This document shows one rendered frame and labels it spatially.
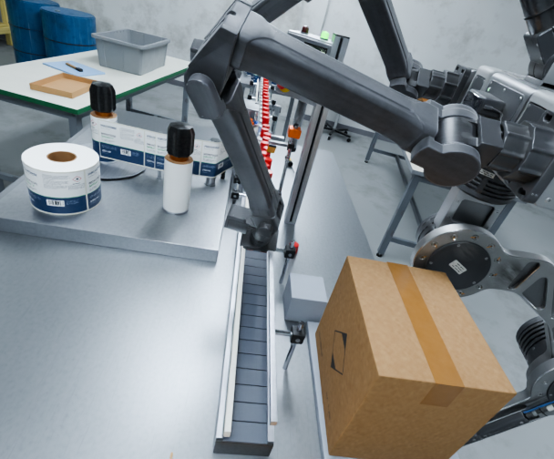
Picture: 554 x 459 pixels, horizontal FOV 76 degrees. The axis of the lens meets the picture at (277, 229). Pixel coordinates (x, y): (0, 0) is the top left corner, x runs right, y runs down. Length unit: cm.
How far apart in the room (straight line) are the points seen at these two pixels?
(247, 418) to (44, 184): 85
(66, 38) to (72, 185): 404
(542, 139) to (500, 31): 543
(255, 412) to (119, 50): 284
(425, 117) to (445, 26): 527
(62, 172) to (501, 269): 116
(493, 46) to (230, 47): 561
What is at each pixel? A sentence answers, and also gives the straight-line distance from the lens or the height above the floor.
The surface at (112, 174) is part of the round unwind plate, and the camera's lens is 145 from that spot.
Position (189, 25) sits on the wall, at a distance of 609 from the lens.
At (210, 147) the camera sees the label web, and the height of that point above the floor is 104.
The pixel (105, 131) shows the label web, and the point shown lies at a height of 102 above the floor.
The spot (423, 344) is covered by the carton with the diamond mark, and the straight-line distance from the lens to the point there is 70.
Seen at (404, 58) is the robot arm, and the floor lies 150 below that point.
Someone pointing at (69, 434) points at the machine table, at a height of 83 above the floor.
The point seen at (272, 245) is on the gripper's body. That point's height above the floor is 99.
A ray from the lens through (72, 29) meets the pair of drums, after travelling 514.
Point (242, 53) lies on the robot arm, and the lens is 52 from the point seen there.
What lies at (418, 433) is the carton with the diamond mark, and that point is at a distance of 79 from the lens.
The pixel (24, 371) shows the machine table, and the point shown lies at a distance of 93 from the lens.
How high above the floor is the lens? 157
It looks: 33 degrees down
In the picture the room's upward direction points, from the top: 15 degrees clockwise
